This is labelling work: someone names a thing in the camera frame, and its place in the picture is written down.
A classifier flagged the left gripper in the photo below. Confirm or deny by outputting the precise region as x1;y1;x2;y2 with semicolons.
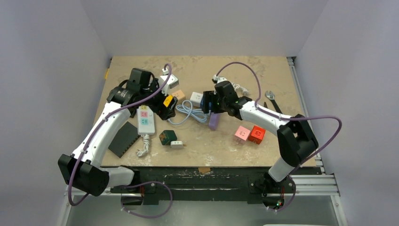
140;78;177;119

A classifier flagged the yellow cube socket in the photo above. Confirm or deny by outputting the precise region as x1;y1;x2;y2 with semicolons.
163;95;174;107

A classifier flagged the white cube socket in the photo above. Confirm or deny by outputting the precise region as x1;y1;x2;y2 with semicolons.
190;92;203;108

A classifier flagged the light blue cable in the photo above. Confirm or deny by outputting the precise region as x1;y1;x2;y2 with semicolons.
168;99;209;126

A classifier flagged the purple power strip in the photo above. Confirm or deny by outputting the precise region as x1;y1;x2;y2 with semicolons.
208;113;221;131

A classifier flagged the white power strip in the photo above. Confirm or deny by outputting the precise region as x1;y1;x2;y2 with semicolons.
136;105;155;136

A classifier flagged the dark green cube socket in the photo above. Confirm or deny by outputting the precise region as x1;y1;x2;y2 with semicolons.
159;130;177;145

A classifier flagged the white adapter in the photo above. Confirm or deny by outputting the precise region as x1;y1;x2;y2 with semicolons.
170;141;186;149

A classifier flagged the pink cube socket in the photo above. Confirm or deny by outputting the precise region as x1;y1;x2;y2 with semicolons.
234;126;251;144

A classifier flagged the red cube socket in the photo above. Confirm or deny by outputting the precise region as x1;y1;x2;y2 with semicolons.
248;125;266;145

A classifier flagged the dark blue cube socket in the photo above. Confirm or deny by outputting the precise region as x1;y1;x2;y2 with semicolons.
200;96;205;109

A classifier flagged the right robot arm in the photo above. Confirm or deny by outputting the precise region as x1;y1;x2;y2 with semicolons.
201;81;319;192

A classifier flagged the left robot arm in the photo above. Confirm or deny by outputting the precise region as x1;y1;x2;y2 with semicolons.
58;64;177;196

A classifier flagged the black box near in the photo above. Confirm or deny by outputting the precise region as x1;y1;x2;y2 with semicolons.
108;122;140;158

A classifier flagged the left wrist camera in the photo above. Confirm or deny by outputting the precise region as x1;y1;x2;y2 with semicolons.
158;74;179;95

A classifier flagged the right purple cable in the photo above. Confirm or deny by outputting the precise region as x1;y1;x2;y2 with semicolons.
215;61;343;213

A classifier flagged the purple cable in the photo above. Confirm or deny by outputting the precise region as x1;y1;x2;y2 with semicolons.
215;61;343;213
67;64;174;219

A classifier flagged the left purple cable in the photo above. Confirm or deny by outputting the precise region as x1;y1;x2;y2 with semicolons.
67;64;174;219

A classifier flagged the silver black handled wrench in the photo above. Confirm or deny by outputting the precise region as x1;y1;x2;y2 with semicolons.
265;91;282;113

